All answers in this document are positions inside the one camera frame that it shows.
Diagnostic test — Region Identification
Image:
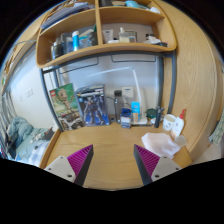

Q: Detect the small clear plastic container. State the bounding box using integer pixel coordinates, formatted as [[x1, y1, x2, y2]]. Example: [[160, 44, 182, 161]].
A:
[[175, 134, 188, 147]]

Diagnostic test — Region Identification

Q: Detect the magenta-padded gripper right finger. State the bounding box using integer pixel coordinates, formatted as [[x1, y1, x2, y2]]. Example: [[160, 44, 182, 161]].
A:
[[133, 143, 183, 186]]

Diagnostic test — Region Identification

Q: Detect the white mug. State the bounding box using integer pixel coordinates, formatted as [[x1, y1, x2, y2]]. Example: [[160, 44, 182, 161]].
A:
[[162, 113, 177, 132]]

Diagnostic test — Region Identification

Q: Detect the bed with blue-green bedding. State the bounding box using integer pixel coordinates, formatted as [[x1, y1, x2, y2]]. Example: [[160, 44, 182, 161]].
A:
[[0, 114, 56, 164]]

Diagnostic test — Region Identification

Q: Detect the clear glass bottle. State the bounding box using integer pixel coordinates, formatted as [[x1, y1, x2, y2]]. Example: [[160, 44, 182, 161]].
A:
[[113, 89, 124, 124]]

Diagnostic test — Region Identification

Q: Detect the white red-pump lotion bottle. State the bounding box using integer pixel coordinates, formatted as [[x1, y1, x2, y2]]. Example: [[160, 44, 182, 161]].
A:
[[170, 108, 188, 139]]

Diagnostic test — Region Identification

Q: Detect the white wall socket box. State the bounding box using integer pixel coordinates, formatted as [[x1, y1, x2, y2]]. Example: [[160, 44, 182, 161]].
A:
[[121, 86, 135, 98]]

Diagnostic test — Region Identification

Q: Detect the small dark blue box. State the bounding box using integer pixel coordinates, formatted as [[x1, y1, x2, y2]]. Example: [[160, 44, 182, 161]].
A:
[[120, 107, 133, 129]]

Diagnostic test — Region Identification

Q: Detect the white desk lamp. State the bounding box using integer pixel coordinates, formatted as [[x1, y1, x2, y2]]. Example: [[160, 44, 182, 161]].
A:
[[87, 66, 154, 127]]

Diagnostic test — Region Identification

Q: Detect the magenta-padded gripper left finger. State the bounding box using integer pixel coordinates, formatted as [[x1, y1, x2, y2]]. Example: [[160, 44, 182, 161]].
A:
[[44, 143, 95, 187]]

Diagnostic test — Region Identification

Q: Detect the wooden shelf unit, grey frame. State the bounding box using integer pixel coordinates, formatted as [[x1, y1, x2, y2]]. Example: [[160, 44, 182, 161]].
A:
[[34, 0, 178, 132]]

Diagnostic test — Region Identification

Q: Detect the pale pink towel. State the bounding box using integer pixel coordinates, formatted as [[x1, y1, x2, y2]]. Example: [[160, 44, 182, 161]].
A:
[[140, 132, 183, 160]]

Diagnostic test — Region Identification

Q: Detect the blue robot model box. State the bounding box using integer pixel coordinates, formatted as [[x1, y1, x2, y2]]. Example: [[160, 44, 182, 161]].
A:
[[75, 84, 111, 127]]

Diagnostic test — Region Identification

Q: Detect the tall light blue box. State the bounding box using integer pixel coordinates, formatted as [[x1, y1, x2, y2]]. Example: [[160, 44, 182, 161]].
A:
[[130, 101, 142, 124]]

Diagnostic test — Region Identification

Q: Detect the dark green round object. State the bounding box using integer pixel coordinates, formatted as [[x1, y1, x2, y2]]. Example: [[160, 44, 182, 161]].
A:
[[145, 107, 158, 120]]

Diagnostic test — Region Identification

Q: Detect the green figure toy box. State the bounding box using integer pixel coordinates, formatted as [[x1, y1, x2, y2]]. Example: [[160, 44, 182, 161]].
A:
[[49, 82, 85, 132]]

